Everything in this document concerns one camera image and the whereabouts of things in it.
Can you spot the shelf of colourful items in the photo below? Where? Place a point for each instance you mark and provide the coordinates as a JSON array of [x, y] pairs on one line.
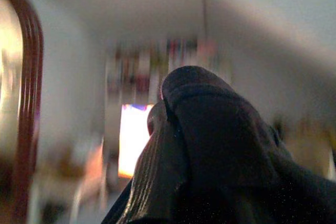
[[147, 72]]

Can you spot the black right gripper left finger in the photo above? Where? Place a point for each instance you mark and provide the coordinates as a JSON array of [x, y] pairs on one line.
[[157, 169]]

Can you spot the dark red wooden door frame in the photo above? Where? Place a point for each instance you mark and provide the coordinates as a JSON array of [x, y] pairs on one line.
[[29, 103]]

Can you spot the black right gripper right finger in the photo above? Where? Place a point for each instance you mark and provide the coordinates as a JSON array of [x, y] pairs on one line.
[[223, 142]]

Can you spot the bright white screen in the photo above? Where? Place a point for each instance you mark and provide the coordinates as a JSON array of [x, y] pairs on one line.
[[134, 142]]

